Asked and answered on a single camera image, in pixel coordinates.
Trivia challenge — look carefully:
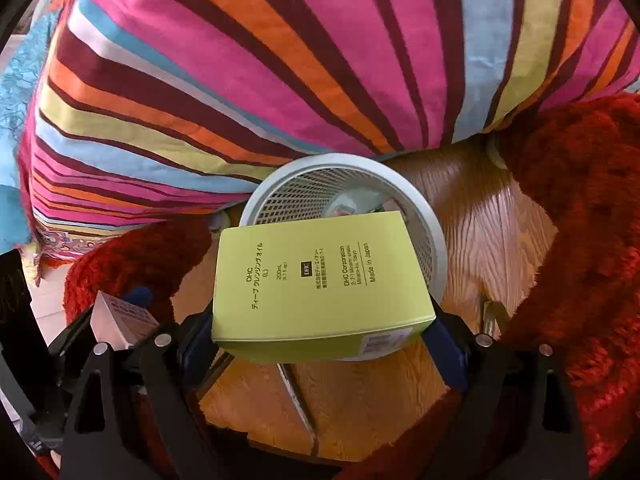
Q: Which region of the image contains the small pink white box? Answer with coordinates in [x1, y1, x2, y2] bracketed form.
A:
[90, 292, 158, 351]

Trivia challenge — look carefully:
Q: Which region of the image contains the large green DHC box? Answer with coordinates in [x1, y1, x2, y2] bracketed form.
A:
[212, 211, 435, 363]

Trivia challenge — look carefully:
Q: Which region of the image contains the red fluffy rug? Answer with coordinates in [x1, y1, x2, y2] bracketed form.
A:
[63, 93, 639, 479]

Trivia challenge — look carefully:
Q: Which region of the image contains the white mesh waste basket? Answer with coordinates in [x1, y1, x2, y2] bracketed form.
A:
[238, 153, 449, 363]

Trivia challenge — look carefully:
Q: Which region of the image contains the striped colourful bed sheet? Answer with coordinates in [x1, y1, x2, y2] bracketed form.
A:
[21, 0, 639, 261]

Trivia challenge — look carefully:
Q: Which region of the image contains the blue patterned quilt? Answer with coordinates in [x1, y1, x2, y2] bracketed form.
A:
[0, 11, 61, 254]

